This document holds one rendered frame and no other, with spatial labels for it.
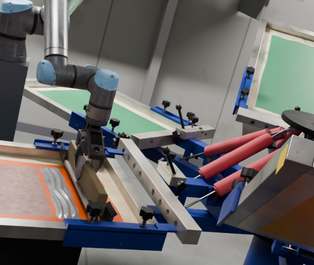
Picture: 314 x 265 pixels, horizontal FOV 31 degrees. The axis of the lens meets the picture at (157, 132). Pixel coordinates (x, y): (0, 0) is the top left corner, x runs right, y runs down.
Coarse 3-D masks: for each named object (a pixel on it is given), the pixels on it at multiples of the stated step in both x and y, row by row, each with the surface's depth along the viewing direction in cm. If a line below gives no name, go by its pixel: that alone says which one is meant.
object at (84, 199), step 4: (68, 164) 193; (68, 168) 190; (72, 172) 188; (72, 176) 185; (72, 180) 184; (76, 180) 182; (76, 184) 180; (76, 188) 179; (80, 188) 178; (80, 192) 175; (80, 196) 174; (84, 196) 173; (84, 200) 170; (84, 204) 170
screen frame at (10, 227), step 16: (0, 144) 195; (16, 144) 199; (32, 144) 203; (112, 160) 209; (112, 176) 202; (128, 192) 186; (0, 224) 146; (16, 224) 148; (32, 224) 150; (48, 224) 152; (64, 224) 155
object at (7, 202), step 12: (0, 192) 169; (12, 192) 171; (24, 192) 174; (36, 192) 176; (48, 192) 178; (0, 204) 163; (12, 204) 165; (24, 204) 167; (36, 204) 169; (48, 204) 171; (0, 216) 156; (12, 216) 158; (24, 216) 160; (36, 216) 162; (48, 216) 164; (84, 216) 170; (120, 216) 176
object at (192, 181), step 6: (186, 180) 196; (192, 180) 197; (198, 180) 199; (168, 186) 191; (174, 186) 192; (186, 186) 193; (192, 186) 194; (198, 186) 195; (204, 186) 196; (174, 192) 193; (192, 192) 195; (198, 192) 196; (204, 192) 197
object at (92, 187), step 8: (72, 144) 195; (72, 152) 193; (72, 160) 192; (88, 160) 184; (72, 168) 190; (88, 168) 178; (88, 176) 173; (96, 176) 173; (80, 184) 180; (88, 184) 172; (96, 184) 168; (88, 192) 171; (96, 192) 165; (104, 192) 164; (96, 200) 164; (104, 200) 164; (104, 208) 165
